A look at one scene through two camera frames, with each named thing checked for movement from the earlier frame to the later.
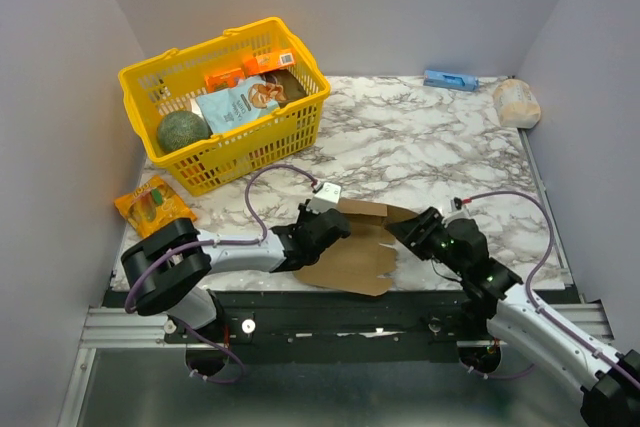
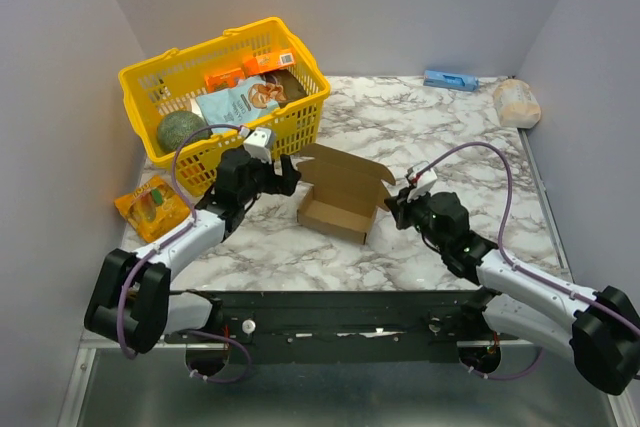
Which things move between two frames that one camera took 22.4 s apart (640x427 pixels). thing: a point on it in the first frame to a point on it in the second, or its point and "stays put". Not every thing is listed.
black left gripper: x=304 y=214 to x=284 y=185
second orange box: x=268 y=61 stays put
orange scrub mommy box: x=223 y=79 stays put
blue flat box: x=450 y=80 stays put
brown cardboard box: x=357 y=261 to x=346 y=190
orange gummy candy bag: x=151 y=204 stays put
